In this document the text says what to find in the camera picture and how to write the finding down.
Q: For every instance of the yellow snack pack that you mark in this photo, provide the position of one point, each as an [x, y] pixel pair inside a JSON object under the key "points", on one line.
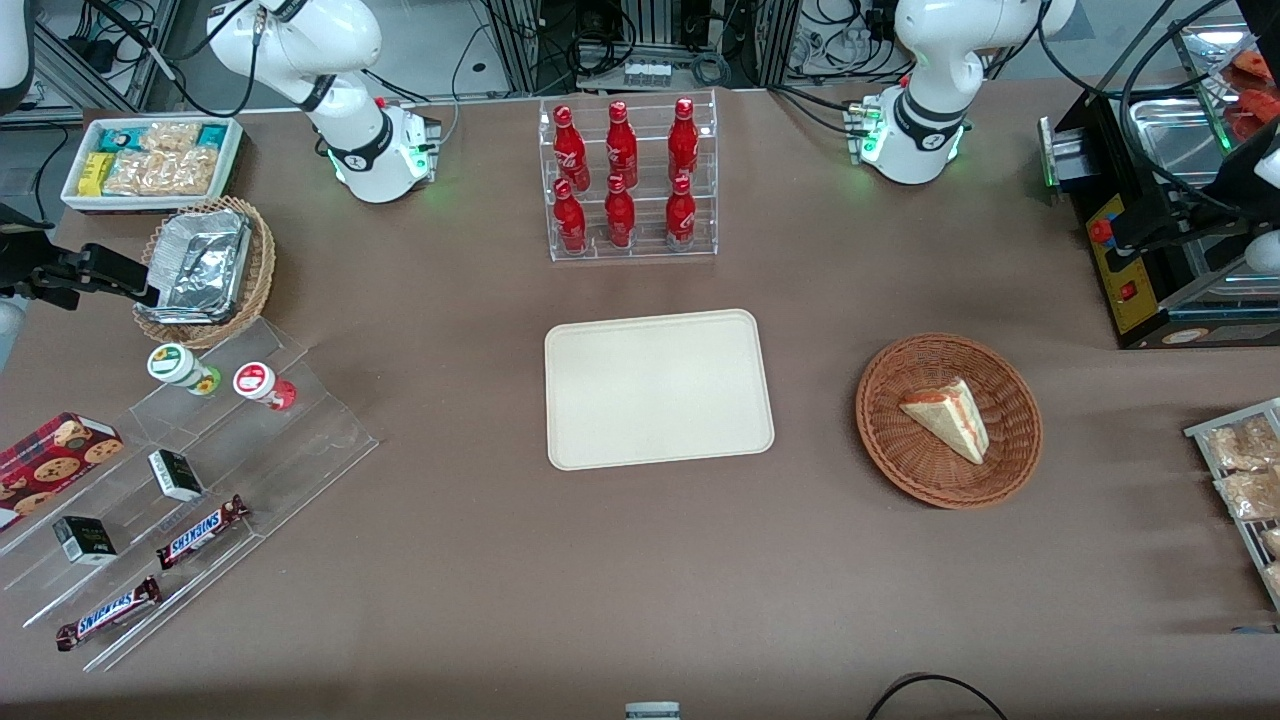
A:
{"points": [[95, 173]]}

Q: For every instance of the white snack box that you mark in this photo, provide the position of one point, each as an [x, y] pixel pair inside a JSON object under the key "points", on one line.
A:
{"points": [[225, 175]]}

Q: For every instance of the grey device edge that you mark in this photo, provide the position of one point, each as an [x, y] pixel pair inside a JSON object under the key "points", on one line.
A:
{"points": [[652, 711]]}

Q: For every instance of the tray of packaged snacks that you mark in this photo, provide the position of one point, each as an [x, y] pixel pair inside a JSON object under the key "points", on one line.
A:
{"points": [[1205, 432]]}

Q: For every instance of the small black box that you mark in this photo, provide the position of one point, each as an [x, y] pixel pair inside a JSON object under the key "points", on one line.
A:
{"points": [[85, 540], [176, 476]]}

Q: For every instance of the stainless steel tray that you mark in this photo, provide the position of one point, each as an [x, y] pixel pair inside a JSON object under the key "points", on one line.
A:
{"points": [[1175, 140]]}

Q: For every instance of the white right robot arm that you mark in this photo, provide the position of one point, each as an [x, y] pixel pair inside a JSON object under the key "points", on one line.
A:
{"points": [[345, 120]]}

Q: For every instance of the teal snack pack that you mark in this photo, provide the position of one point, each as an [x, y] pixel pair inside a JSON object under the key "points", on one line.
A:
{"points": [[212, 136], [120, 139]]}

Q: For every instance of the Snickers chocolate bar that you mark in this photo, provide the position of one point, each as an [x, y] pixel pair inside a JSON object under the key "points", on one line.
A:
{"points": [[108, 613], [200, 532]]}

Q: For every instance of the red gum bottle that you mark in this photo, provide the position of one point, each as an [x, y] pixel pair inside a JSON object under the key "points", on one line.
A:
{"points": [[255, 381]]}

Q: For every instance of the clear acrylic stepped display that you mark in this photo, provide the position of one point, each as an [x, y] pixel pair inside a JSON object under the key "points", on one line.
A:
{"points": [[300, 450]]}

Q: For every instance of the light wicker basket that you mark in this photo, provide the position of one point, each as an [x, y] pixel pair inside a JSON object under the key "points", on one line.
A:
{"points": [[262, 270]]}

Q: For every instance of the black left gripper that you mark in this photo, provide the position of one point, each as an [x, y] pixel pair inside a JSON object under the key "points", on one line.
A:
{"points": [[1192, 222]]}

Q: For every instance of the white power strip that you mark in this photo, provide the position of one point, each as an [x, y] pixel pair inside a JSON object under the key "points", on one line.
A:
{"points": [[647, 73]]}

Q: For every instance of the clear rice cracker bag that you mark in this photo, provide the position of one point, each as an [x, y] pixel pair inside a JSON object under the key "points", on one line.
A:
{"points": [[170, 137], [160, 173]]}

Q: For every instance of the clear nut snack bag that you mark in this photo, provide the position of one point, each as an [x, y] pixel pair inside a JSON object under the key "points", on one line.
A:
{"points": [[1250, 495], [1272, 542], [1245, 445]]}

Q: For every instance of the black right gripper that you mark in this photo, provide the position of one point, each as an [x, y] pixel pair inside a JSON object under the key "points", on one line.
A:
{"points": [[28, 254]]}

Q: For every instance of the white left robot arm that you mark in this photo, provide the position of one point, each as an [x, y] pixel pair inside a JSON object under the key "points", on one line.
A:
{"points": [[925, 90]]}

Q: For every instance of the aluminium frame rail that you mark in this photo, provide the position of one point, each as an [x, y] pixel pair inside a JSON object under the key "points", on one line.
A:
{"points": [[70, 60]]}

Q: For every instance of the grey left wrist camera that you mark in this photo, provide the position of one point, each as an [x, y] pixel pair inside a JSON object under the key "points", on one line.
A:
{"points": [[1265, 252]]}

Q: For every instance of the cream plastic tray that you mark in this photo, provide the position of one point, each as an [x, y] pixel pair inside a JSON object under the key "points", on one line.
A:
{"points": [[658, 390]]}

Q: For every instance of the red cola bottle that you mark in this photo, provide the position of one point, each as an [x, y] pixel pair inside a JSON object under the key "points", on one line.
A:
{"points": [[683, 145], [621, 150], [620, 218], [571, 155], [570, 222], [680, 218]]}

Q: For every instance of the stacked foil trays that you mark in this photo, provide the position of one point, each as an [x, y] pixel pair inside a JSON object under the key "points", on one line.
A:
{"points": [[205, 270]]}

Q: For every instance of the black yellow sealing machine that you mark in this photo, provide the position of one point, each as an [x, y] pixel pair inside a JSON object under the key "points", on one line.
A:
{"points": [[1125, 290]]}

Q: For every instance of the clear acrylic bottle rack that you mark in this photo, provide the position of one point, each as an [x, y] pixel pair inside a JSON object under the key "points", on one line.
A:
{"points": [[650, 250]]}

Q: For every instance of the wrapped triangle sandwich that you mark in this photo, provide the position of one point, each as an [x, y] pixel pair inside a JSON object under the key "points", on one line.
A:
{"points": [[950, 420]]}

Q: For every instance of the brown round wicker basket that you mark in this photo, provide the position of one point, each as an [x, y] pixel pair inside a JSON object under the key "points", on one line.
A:
{"points": [[900, 460]]}

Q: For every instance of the red packaged food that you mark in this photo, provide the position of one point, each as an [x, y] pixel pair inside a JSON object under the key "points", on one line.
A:
{"points": [[1258, 100]]}

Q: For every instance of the red cookie box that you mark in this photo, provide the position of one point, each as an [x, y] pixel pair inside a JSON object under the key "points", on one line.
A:
{"points": [[55, 460]]}

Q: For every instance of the green gum bottle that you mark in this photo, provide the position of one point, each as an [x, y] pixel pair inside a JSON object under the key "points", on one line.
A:
{"points": [[172, 364]]}

